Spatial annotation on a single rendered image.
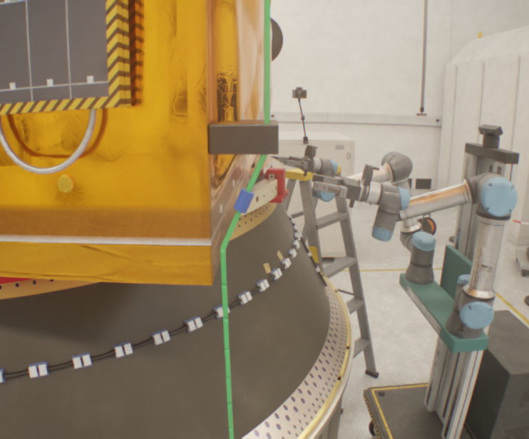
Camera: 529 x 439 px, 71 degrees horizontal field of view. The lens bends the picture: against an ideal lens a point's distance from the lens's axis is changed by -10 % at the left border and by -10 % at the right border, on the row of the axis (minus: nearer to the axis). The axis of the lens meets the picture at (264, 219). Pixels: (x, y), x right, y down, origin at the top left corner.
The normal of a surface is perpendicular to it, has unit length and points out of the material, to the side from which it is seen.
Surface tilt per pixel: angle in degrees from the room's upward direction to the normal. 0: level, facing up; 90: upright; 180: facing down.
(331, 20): 90
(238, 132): 90
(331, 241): 90
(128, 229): 90
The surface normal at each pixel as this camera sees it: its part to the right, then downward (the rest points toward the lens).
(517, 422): 0.03, 0.28
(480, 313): -0.33, 0.39
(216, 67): 0.89, 0.14
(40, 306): 0.41, -0.22
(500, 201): -0.32, 0.14
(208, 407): 0.61, -0.27
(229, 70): 0.76, 0.20
